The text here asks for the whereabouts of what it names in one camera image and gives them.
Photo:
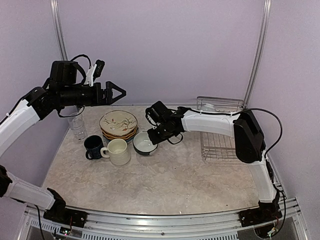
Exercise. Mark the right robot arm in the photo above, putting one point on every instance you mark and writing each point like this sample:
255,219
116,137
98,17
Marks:
242,126

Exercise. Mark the back aluminium rail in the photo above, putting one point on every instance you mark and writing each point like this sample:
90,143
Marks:
147,105

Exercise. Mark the dark blue mug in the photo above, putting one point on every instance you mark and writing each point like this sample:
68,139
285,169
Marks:
93,145

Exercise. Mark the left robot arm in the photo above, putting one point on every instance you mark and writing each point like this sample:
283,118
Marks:
67,85

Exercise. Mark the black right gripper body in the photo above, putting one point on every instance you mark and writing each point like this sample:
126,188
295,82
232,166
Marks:
163,134

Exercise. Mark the left aluminium post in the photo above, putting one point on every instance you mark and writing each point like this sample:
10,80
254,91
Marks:
54,7

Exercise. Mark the large clear glass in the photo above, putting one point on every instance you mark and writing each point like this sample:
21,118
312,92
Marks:
79,137

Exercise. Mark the white mug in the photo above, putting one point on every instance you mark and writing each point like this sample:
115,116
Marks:
117,152

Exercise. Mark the teal white bowl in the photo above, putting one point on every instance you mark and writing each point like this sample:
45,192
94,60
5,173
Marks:
143,145

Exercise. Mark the wire dish rack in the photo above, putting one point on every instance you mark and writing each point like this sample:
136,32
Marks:
217,149

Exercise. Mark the cream bird pattern plate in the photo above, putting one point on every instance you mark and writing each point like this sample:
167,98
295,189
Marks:
118,122

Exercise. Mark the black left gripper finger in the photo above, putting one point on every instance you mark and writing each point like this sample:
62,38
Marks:
110,86
111,100

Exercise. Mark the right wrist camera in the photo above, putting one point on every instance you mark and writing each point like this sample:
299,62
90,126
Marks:
149,117

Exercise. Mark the light green bowl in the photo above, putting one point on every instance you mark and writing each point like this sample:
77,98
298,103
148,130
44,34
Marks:
207,107

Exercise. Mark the small clear glass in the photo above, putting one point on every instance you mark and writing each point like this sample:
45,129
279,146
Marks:
77,125

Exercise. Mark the aluminium rail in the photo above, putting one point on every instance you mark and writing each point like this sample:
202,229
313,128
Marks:
102,225
147,105

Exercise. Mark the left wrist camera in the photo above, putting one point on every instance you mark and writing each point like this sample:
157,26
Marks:
94,72

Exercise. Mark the yellow polka dot plate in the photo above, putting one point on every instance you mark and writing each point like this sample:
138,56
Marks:
125,138

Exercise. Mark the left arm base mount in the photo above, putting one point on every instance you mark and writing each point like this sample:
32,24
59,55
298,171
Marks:
59,213

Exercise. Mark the front aluminium rail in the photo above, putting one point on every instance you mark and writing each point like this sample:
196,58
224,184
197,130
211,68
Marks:
102,225

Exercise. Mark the blue polka dot plate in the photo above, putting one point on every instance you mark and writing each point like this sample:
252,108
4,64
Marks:
130,139

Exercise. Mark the right aluminium post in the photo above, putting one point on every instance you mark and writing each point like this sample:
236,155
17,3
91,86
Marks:
259,50

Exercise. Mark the aluminium post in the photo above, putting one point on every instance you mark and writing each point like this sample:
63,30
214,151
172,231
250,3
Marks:
54,7
259,50

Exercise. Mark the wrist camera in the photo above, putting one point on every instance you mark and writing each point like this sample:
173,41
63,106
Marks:
149,117
94,72

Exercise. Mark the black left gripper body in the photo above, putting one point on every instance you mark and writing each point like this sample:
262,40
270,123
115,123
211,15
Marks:
94,99

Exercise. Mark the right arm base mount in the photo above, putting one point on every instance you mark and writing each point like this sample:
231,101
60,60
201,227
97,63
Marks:
264,213

